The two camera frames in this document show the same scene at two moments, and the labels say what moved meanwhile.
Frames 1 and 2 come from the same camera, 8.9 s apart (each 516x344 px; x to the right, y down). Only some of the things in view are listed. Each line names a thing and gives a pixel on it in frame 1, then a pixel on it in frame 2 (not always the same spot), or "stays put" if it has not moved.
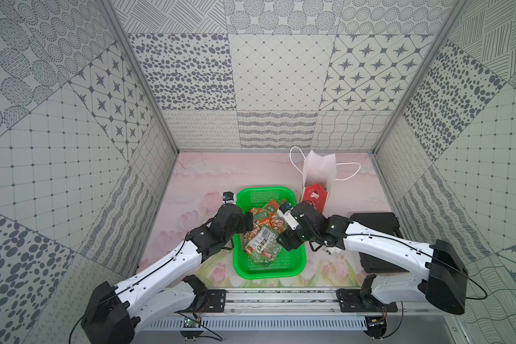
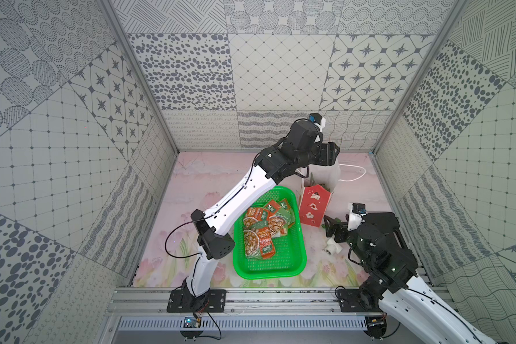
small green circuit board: x=189 y=323 stays put
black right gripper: x=287 y=237 to x=342 y=228
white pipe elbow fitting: x=332 y=250 stays put
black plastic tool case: x=384 y=222 stays put
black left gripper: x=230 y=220 to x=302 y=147
